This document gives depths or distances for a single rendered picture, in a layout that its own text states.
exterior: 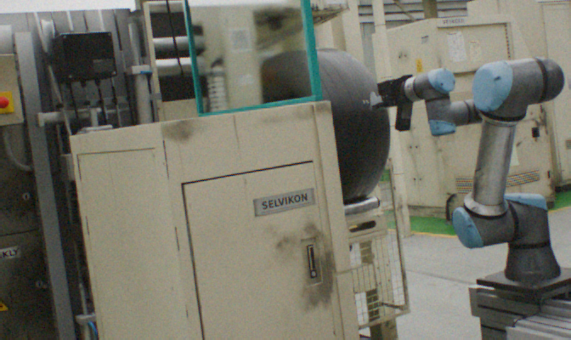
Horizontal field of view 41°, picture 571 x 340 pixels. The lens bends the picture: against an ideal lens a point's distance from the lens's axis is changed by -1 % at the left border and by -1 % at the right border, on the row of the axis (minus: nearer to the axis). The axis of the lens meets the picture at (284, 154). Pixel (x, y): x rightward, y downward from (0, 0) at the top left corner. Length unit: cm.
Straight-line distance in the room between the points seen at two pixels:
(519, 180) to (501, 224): 540
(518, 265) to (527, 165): 542
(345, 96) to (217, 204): 110
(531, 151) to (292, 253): 616
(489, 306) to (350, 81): 84
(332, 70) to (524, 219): 82
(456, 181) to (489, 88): 561
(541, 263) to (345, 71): 90
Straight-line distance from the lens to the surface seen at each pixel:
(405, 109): 238
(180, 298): 148
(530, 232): 217
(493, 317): 231
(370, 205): 268
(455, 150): 743
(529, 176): 760
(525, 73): 191
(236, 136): 150
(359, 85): 255
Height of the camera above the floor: 125
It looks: 3 degrees down
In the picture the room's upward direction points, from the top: 7 degrees counter-clockwise
